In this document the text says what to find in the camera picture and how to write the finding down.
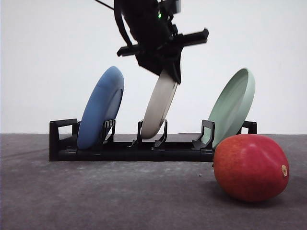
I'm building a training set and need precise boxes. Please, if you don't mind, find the white plate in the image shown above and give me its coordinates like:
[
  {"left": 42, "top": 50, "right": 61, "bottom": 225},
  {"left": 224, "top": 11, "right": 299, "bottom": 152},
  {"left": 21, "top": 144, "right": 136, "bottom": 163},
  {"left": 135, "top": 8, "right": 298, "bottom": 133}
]
[{"left": 141, "top": 70, "right": 179, "bottom": 139}]

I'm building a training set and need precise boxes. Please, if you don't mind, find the black cable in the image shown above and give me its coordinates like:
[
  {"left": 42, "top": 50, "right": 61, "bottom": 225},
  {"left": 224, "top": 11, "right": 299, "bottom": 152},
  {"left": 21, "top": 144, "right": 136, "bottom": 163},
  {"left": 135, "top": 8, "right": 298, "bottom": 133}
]
[{"left": 95, "top": 0, "right": 115, "bottom": 10}]

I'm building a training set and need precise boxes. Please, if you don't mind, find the red pomegranate fruit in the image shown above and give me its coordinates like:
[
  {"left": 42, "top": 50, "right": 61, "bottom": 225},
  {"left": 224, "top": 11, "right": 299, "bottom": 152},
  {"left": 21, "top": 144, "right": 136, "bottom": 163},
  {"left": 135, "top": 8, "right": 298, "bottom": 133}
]
[{"left": 213, "top": 134, "right": 289, "bottom": 203}]

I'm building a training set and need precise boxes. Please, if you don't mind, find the green plate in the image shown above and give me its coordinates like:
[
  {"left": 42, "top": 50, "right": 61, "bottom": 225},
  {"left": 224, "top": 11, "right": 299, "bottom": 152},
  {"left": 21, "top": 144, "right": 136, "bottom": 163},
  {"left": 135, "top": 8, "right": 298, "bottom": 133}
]
[{"left": 205, "top": 68, "right": 256, "bottom": 149}]

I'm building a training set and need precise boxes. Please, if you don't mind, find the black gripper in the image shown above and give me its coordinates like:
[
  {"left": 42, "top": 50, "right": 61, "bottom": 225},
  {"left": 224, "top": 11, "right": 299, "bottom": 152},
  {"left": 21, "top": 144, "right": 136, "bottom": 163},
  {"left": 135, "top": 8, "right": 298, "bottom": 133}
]
[{"left": 117, "top": 28, "right": 209, "bottom": 84}]

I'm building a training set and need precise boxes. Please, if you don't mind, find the blue plate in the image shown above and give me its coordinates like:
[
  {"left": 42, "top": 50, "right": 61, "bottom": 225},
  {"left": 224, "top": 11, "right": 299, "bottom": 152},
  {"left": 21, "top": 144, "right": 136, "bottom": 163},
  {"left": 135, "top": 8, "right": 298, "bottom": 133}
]
[{"left": 77, "top": 66, "right": 125, "bottom": 150}]

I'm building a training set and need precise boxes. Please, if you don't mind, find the black dish rack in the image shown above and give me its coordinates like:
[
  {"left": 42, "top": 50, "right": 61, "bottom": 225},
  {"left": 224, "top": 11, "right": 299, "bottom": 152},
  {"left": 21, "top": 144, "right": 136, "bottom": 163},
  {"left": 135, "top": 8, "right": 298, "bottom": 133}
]
[{"left": 49, "top": 118, "right": 258, "bottom": 162}]

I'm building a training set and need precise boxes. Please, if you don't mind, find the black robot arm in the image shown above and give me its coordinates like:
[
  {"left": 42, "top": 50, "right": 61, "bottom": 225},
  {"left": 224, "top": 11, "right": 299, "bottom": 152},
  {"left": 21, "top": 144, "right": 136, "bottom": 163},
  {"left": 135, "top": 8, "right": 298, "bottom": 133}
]
[{"left": 117, "top": 0, "right": 209, "bottom": 84}]

